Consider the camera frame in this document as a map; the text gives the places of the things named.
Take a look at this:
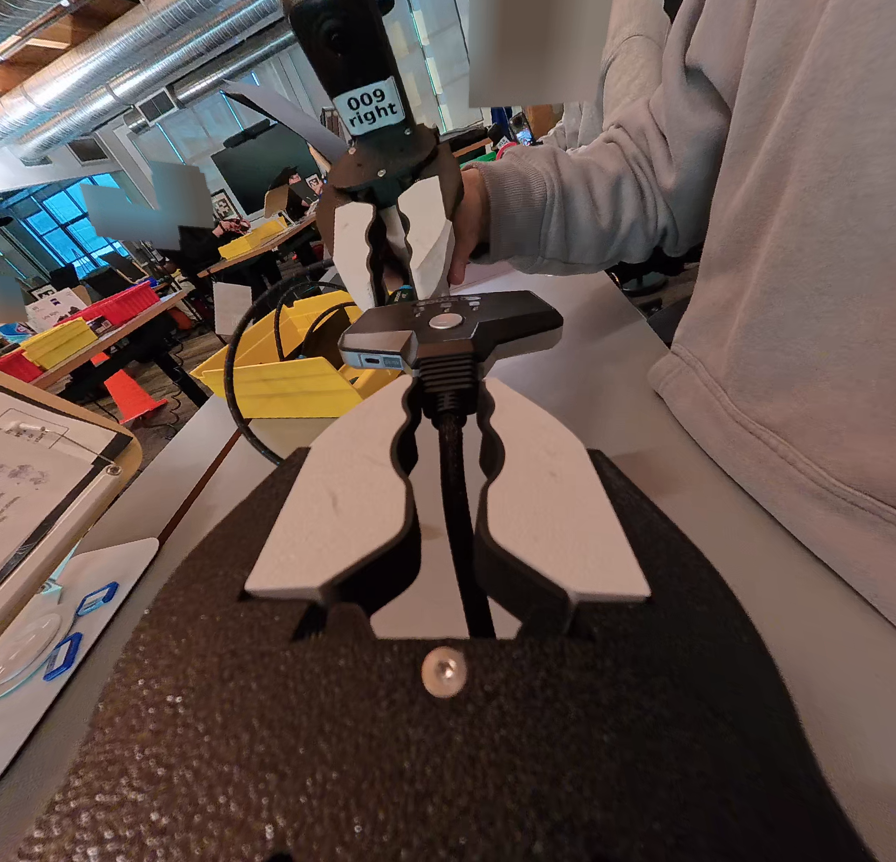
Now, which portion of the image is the silver ventilation duct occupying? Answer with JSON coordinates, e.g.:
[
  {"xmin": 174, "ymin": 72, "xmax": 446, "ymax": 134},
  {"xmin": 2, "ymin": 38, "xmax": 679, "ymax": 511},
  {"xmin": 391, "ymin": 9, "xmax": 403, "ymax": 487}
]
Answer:
[{"xmin": 0, "ymin": 0, "xmax": 295, "ymax": 142}]

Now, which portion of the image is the person's right forearm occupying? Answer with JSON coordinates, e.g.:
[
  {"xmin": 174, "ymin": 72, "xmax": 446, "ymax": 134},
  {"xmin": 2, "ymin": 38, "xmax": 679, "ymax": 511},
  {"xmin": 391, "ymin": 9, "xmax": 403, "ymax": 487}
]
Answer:
[{"xmin": 468, "ymin": 0, "xmax": 736, "ymax": 278}]

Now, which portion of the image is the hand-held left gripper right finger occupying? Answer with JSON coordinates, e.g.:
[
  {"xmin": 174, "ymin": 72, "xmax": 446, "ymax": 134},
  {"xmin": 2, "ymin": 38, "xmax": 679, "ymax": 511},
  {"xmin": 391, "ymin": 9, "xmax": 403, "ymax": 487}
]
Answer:
[{"xmin": 475, "ymin": 378, "xmax": 653, "ymax": 635}]

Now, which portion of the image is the red plastic bin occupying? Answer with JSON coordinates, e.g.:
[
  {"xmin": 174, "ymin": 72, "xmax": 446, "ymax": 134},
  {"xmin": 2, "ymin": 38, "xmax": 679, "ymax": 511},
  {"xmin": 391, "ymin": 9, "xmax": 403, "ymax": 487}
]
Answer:
[{"xmin": 59, "ymin": 283, "xmax": 162, "ymax": 327}]

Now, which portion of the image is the yellow plastic bin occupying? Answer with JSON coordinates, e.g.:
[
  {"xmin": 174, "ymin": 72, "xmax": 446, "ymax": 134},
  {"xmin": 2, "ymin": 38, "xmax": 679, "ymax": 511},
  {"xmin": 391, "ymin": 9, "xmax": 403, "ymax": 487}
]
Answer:
[{"xmin": 190, "ymin": 292, "xmax": 403, "ymax": 421}]

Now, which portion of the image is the blue memory card case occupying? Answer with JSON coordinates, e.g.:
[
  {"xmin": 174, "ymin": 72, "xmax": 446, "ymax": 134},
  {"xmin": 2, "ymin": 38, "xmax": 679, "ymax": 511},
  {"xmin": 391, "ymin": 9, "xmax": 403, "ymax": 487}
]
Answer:
[
  {"xmin": 76, "ymin": 581, "xmax": 119, "ymax": 618},
  {"xmin": 43, "ymin": 633, "xmax": 84, "ymax": 682}
]

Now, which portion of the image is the person's grey hoodie torso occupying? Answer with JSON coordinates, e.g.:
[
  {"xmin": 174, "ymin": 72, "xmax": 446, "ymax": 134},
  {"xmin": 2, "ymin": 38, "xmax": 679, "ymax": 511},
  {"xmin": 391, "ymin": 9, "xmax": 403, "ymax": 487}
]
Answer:
[{"xmin": 647, "ymin": 0, "xmax": 896, "ymax": 625}]

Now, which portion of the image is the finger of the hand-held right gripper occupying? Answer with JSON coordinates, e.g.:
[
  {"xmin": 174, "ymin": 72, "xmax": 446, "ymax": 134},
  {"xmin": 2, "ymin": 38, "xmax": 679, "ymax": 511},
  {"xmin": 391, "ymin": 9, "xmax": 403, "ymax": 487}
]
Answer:
[
  {"xmin": 398, "ymin": 175, "xmax": 456, "ymax": 302},
  {"xmin": 332, "ymin": 199, "xmax": 389, "ymax": 312}
]

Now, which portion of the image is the framed instruction sheet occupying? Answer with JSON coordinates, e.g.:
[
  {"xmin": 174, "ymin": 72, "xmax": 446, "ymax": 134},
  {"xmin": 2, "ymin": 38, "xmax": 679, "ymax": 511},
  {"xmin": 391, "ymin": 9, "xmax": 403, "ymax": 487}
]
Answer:
[{"xmin": 0, "ymin": 386, "xmax": 134, "ymax": 586}]

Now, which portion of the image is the stack of yellow bins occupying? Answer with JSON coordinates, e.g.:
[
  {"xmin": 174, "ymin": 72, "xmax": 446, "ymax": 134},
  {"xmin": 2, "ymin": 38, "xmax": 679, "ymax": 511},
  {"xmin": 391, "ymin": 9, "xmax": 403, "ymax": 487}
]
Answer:
[{"xmin": 20, "ymin": 316, "xmax": 99, "ymax": 369}]

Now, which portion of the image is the black usb hub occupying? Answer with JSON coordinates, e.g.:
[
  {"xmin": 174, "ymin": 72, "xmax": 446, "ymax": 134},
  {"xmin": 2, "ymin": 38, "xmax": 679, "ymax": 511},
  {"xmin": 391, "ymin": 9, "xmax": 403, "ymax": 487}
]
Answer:
[{"xmin": 338, "ymin": 290, "xmax": 564, "ymax": 415}]

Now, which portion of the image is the white laminated sheet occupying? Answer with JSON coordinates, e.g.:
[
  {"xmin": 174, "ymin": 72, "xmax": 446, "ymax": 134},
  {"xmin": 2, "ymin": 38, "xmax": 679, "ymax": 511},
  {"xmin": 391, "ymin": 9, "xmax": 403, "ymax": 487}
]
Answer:
[{"xmin": 0, "ymin": 536, "xmax": 161, "ymax": 775}]

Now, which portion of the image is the black wall screen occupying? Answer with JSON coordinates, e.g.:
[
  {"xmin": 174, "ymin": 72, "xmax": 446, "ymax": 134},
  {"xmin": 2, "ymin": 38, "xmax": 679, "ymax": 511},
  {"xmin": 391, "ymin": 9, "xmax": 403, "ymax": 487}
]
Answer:
[{"xmin": 210, "ymin": 122, "xmax": 330, "ymax": 216}]

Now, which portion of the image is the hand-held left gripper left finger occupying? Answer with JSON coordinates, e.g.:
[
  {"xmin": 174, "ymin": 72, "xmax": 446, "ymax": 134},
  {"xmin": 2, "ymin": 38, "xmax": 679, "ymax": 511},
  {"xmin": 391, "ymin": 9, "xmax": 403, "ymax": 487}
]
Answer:
[{"xmin": 244, "ymin": 374, "xmax": 423, "ymax": 621}]

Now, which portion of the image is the black hub cable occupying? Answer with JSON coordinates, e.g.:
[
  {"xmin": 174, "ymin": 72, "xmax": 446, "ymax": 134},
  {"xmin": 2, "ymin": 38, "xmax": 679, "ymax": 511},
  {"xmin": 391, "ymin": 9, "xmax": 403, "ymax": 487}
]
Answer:
[{"xmin": 437, "ymin": 410, "xmax": 497, "ymax": 640}]

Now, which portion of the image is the person's right hand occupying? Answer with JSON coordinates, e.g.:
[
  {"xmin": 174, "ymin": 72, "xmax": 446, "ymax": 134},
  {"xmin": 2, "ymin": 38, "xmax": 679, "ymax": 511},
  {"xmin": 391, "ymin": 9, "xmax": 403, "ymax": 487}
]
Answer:
[{"xmin": 448, "ymin": 168, "xmax": 491, "ymax": 285}]

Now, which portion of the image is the clear round disc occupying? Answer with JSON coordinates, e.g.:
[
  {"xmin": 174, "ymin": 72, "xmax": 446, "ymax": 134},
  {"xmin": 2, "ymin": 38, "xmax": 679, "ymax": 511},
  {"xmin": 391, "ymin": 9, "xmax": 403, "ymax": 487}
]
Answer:
[{"xmin": 0, "ymin": 612, "xmax": 65, "ymax": 688}]

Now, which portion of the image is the wooden board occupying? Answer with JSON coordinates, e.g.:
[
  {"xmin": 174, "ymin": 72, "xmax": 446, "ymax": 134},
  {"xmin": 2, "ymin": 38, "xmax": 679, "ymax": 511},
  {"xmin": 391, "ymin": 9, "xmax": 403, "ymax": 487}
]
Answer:
[{"xmin": 0, "ymin": 371, "xmax": 144, "ymax": 628}]

